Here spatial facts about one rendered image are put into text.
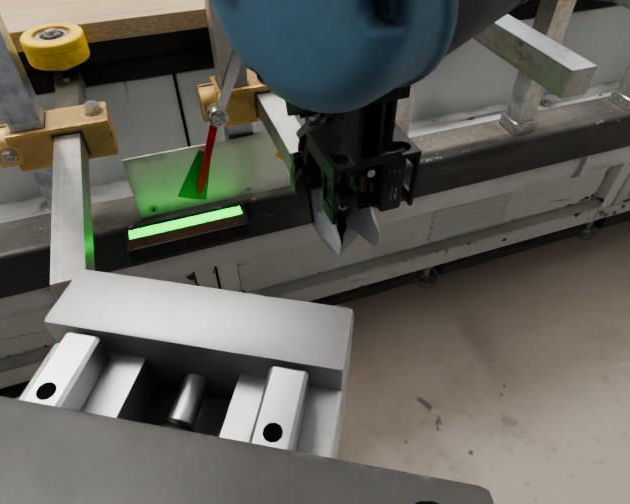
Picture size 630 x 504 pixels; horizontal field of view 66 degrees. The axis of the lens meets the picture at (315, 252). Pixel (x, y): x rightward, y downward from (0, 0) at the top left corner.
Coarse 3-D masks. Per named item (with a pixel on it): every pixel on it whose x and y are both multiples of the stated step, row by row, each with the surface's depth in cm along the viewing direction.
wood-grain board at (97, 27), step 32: (0, 0) 76; (32, 0) 76; (64, 0) 76; (96, 0) 76; (128, 0) 76; (160, 0) 76; (192, 0) 76; (96, 32) 71; (128, 32) 72; (160, 32) 74
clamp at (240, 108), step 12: (252, 72) 65; (204, 84) 63; (216, 84) 63; (252, 84) 63; (204, 96) 62; (216, 96) 62; (240, 96) 62; (252, 96) 63; (204, 108) 62; (228, 108) 63; (240, 108) 64; (252, 108) 64; (204, 120) 65; (228, 120) 64; (240, 120) 65; (252, 120) 65
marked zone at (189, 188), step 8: (200, 152) 66; (200, 160) 67; (192, 168) 67; (200, 168) 68; (192, 176) 68; (208, 176) 69; (184, 184) 69; (192, 184) 69; (184, 192) 70; (192, 192) 70
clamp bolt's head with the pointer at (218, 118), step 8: (216, 112) 61; (216, 120) 61; (224, 120) 62; (216, 128) 64; (208, 136) 64; (208, 144) 65; (208, 152) 66; (208, 160) 67; (208, 168) 68; (200, 176) 68; (200, 184) 69; (200, 192) 70
